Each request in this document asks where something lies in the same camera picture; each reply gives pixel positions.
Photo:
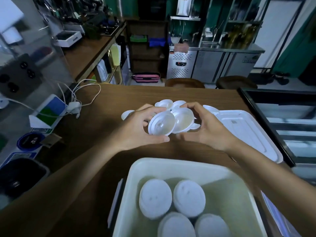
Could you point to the pink black bag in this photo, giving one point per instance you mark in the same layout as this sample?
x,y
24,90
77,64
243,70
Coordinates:
x,y
146,77

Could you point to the blue rectangular sign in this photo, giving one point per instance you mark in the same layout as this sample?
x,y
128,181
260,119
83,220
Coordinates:
x,y
17,157

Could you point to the white charger plug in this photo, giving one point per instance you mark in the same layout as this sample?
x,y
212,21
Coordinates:
x,y
73,107

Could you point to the person's left forearm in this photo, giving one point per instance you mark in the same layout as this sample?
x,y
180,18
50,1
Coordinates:
x,y
61,180

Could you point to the person's right forearm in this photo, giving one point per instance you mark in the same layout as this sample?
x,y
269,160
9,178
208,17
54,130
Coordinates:
x,y
274,180

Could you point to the black framed display case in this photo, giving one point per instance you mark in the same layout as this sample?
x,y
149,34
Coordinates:
x,y
284,115

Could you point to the person's left hand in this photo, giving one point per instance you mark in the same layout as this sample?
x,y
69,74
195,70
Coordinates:
x,y
130,130

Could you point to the yellow bottle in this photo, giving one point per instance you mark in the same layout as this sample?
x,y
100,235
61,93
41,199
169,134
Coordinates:
x,y
114,55

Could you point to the person's right thumb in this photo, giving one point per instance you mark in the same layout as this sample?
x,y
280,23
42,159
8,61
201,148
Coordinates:
x,y
185,137

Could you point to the green basket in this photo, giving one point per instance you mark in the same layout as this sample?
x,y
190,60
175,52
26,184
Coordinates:
x,y
138,38

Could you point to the white wall water purifier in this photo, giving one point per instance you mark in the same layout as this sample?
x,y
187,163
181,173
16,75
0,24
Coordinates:
x,y
184,6

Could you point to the pink cloth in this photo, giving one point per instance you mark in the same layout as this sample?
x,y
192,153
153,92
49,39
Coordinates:
x,y
181,48

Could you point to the stainless steel counter fridge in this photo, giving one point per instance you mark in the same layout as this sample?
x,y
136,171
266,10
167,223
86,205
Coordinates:
x,y
212,62

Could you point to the white door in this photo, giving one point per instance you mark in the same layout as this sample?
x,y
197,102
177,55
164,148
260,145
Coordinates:
x,y
280,32

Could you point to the grey power socket panel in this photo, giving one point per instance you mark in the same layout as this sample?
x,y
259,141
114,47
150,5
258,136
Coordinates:
x,y
17,76

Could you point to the white plastic storage bin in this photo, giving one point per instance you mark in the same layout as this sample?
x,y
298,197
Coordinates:
x,y
222,185

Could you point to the person's left thumb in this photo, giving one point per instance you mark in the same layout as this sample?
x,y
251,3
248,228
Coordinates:
x,y
158,139

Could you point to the row of glass bottles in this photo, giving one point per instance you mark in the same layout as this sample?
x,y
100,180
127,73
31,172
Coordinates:
x,y
243,35

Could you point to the black shoes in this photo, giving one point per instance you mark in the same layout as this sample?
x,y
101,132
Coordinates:
x,y
281,78

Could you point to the white open box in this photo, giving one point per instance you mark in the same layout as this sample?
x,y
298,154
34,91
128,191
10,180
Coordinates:
x,y
68,38

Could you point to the white plastic cup lid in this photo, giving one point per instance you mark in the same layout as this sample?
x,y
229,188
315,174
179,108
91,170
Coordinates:
x,y
126,114
179,103
211,109
161,123
195,126
182,120
164,104

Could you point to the wooden side counter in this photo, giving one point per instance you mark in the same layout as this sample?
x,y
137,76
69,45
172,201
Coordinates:
x,y
84,55

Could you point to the white plastic bin cover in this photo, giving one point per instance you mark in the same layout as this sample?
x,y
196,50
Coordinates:
x,y
249,133

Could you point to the brown card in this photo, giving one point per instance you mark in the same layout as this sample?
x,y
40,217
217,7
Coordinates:
x,y
50,140

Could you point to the black waste bin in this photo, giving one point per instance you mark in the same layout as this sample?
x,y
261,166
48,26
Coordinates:
x,y
21,177

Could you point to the round blue sticker plate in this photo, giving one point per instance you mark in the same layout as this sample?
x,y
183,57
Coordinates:
x,y
30,141

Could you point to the brown wooden stool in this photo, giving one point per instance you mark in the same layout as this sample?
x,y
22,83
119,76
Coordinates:
x,y
184,83
235,82

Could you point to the dark wooden shelf unit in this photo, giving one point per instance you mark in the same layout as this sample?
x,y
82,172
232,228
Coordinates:
x,y
145,56

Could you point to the person's right hand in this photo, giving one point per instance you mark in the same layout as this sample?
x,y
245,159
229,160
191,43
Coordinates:
x,y
212,132

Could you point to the blue green card stand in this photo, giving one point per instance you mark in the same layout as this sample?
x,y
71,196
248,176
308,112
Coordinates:
x,y
48,112

